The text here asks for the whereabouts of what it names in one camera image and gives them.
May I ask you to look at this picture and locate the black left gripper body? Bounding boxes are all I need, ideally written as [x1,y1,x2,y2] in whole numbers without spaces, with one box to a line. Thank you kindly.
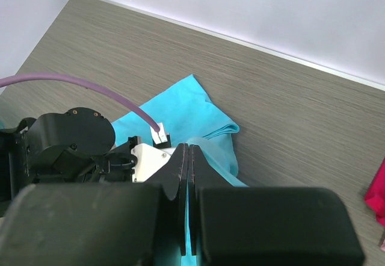
[1,107,134,202]

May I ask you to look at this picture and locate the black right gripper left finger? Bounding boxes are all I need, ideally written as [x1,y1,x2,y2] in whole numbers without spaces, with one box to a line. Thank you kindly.
[1,144,188,265]

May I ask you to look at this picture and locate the pink folded t shirt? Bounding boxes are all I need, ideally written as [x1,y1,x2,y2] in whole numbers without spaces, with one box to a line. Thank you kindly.
[379,231,385,252]

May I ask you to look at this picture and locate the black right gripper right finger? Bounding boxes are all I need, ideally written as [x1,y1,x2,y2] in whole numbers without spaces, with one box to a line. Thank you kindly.
[188,145,365,265]

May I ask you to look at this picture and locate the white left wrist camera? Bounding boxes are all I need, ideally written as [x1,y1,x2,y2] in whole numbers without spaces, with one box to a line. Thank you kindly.
[131,123,175,183]

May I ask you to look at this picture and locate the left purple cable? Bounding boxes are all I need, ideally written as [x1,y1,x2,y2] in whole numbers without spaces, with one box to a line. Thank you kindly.
[0,72,159,132]

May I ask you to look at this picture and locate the magenta folded t shirt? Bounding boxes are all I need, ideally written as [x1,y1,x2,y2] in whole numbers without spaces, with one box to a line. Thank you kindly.
[364,161,385,226]

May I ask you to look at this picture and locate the cyan t shirt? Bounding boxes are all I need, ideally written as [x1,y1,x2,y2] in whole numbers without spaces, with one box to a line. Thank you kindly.
[112,75,246,265]

